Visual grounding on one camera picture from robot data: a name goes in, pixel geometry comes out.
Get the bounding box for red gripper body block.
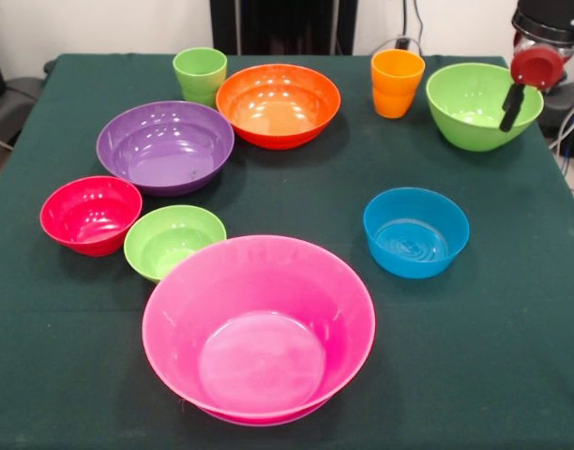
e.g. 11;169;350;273
510;46;564;92

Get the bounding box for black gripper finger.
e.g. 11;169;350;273
498;82;527;134

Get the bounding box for large green plastic bowl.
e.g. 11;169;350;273
425;62;545;153

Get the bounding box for blue plastic bowl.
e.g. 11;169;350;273
363;187;471;280

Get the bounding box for orange plastic bowl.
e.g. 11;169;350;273
215;64;342;152

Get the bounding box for green plastic cup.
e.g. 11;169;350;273
172;47;229;109

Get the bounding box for pink plastic bowl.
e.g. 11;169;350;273
142;234;377;427

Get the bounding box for small green plastic bowl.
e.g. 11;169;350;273
123;204;228;284

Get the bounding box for red plastic bowl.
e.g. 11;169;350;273
38;175;144;258

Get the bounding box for orange plastic cup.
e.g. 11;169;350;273
370;49;427;120

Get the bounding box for black cabinet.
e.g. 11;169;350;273
209;0;358;56

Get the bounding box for purple plastic bowl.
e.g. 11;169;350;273
96;100;235;198

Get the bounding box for dark green tablecloth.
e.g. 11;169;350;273
0;52;574;450

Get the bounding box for black chair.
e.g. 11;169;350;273
0;32;57;151

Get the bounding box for blue and white cables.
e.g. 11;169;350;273
549;96;574;160

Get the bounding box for black wall plug cable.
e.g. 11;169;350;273
395;0;427;55

